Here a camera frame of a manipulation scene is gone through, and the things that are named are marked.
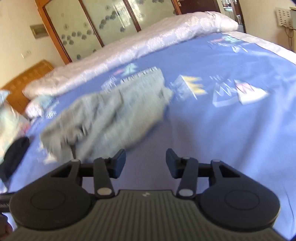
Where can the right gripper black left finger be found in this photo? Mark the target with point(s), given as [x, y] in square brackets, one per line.
[102, 170]

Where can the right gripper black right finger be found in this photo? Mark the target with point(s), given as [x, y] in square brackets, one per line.
[189, 170]

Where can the grey sweatpants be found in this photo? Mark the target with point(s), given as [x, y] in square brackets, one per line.
[101, 123]

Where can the blue patterned bed sheet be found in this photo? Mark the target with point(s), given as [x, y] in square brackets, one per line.
[233, 101]

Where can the small white blue pillow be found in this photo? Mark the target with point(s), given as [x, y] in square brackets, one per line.
[38, 106]

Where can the black garment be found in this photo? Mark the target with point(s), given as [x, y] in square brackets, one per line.
[13, 157]

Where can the floral pillow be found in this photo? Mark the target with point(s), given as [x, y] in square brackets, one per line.
[13, 124]

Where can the wooden headboard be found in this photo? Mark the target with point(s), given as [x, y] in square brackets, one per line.
[16, 98]

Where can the white rolled quilt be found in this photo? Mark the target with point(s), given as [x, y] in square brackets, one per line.
[167, 32]

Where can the wooden wardrobe with glass doors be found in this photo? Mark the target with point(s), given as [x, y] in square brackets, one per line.
[80, 28]

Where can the dark brown door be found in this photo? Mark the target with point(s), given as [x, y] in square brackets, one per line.
[191, 6]

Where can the white wall switch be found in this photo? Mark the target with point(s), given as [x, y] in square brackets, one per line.
[26, 54]

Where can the wall electrical panel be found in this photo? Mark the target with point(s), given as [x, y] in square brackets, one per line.
[38, 31]

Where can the white perforated wall box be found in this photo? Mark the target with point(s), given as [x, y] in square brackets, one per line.
[284, 18]

